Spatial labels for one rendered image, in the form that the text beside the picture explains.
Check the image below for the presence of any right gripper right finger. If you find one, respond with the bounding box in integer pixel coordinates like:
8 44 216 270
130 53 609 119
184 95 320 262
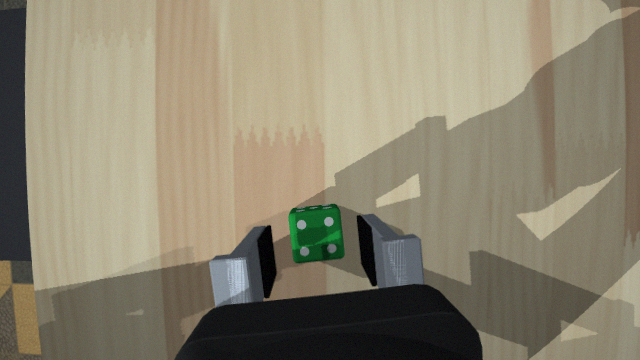
357 214 425 288

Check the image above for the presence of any green die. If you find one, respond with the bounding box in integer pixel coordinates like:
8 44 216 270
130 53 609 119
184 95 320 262
288 204 345 263

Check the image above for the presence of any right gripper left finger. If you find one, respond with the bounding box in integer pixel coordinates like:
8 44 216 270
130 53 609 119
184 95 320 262
209 225 277 307

